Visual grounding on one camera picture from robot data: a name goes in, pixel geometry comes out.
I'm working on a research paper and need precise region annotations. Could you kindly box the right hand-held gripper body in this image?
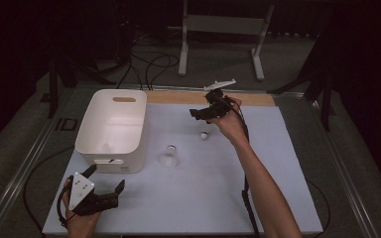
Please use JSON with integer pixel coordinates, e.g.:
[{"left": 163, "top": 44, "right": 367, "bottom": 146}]
[{"left": 203, "top": 78, "right": 237, "bottom": 120}]

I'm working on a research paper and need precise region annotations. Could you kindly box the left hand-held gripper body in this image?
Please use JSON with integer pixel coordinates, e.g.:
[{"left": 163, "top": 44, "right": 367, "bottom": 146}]
[{"left": 66, "top": 172, "right": 120, "bottom": 218}]

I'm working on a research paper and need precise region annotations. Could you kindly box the white plastic bin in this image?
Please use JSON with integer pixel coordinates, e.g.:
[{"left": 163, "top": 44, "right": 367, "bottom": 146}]
[{"left": 74, "top": 88, "right": 149, "bottom": 175}]

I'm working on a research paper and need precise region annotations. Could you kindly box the person's right hand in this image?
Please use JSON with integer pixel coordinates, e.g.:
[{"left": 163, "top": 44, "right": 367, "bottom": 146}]
[{"left": 207, "top": 96, "right": 250, "bottom": 148}]

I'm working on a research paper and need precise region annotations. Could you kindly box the person's left hand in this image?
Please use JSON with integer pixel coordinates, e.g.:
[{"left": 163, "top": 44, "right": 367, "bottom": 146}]
[{"left": 62, "top": 178, "right": 102, "bottom": 238}]

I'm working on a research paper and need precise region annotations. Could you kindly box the pale blue table mat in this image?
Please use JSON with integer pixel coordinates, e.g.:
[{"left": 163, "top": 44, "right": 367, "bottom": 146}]
[{"left": 42, "top": 102, "right": 324, "bottom": 236}]

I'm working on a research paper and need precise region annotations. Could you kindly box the white metal stand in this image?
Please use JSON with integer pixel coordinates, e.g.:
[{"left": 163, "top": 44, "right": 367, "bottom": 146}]
[{"left": 178, "top": 0, "right": 276, "bottom": 82}]

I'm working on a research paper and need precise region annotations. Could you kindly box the black tripod stand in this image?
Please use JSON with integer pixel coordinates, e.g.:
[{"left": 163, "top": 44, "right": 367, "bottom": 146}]
[
  {"left": 48, "top": 56, "right": 117, "bottom": 119},
  {"left": 267, "top": 13, "right": 333, "bottom": 132}
]

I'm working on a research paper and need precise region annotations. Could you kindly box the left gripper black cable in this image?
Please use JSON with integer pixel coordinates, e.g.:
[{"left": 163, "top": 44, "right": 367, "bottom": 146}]
[{"left": 23, "top": 147, "right": 77, "bottom": 232}]

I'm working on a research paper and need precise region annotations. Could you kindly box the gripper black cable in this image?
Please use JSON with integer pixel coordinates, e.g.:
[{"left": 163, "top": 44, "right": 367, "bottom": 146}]
[
  {"left": 222, "top": 97, "right": 331, "bottom": 238},
  {"left": 23, "top": 147, "right": 77, "bottom": 232}
]

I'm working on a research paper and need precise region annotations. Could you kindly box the metal floor rail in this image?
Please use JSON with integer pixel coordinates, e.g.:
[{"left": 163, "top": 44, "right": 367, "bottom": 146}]
[
  {"left": 309, "top": 97, "right": 380, "bottom": 238},
  {"left": 75, "top": 83, "right": 307, "bottom": 99},
  {"left": 0, "top": 88, "right": 77, "bottom": 238}
]

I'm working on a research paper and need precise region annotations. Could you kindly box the black floor cable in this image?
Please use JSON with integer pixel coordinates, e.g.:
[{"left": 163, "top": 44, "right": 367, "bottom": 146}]
[
  {"left": 144, "top": 54, "right": 181, "bottom": 91},
  {"left": 115, "top": 54, "right": 144, "bottom": 91}
]

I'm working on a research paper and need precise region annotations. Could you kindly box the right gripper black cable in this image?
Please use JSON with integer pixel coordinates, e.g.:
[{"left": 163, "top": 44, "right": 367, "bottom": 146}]
[{"left": 222, "top": 97, "right": 331, "bottom": 238}]

